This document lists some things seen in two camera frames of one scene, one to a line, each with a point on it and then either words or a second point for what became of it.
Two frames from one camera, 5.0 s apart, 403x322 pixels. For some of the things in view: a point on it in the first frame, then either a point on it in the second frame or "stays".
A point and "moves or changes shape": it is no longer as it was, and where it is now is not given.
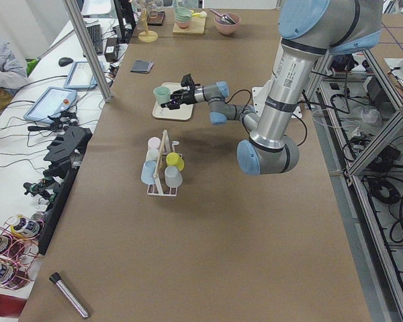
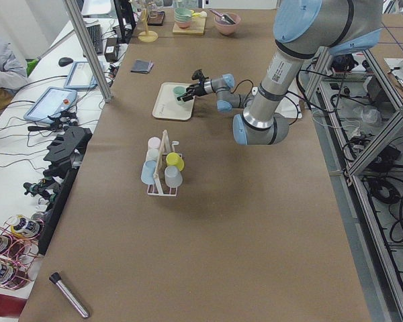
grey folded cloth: (142, 66) stays
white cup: (152, 155) stays
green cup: (162, 94) moves or changes shape
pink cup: (154, 143) stays
